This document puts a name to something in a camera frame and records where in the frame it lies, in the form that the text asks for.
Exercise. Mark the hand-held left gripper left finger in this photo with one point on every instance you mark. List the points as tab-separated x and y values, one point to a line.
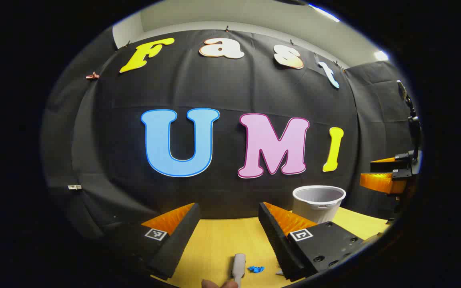
176	244

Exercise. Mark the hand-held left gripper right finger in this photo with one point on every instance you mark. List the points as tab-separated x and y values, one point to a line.
278	240

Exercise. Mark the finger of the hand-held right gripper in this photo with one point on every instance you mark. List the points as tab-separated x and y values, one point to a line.
380	182
388	164

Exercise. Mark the bright blue paper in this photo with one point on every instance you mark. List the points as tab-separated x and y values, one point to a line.
255	269

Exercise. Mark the small grey broom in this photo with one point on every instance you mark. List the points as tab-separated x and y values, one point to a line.
238	266

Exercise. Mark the white ribbed garbage bin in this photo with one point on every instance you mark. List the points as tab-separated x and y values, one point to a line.
318	204

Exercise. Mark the wooden desktop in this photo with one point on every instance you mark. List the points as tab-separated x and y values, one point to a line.
222	248

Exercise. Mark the white backdrop tag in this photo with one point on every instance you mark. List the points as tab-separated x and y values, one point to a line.
74	186

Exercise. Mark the red backdrop clip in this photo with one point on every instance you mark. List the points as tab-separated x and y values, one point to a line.
92	76

